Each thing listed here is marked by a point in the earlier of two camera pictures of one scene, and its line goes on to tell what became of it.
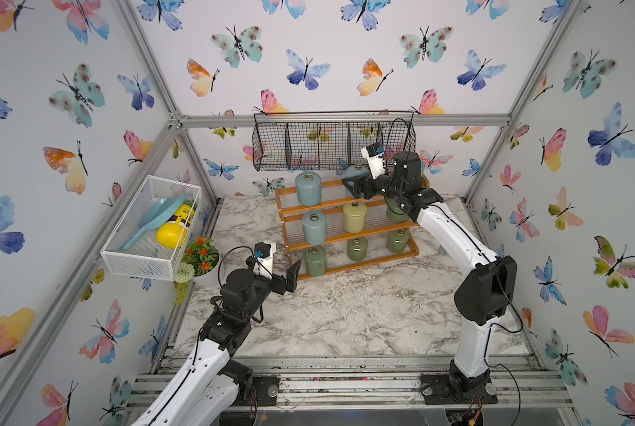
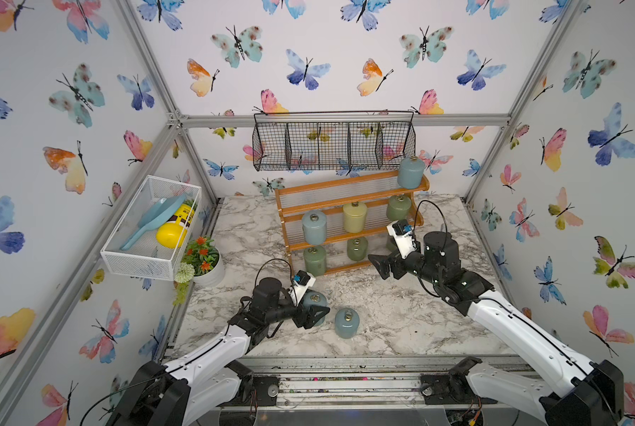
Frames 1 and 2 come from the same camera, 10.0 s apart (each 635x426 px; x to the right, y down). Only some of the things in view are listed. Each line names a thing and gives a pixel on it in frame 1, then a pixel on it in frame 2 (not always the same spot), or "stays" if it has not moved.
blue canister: (315, 227) stays
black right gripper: (360, 187) to (395, 259)
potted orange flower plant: (201, 264) stays
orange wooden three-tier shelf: (329, 229) stays
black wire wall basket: (330, 140) stays
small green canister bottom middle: (357, 248) stays
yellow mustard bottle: (173, 232) stays
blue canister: (309, 185) to (315, 298)
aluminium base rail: (369, 382) stays
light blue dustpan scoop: (164, 208) stays
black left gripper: (279, 287) to (308, 319)
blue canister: (356, 173) to (347, 322)
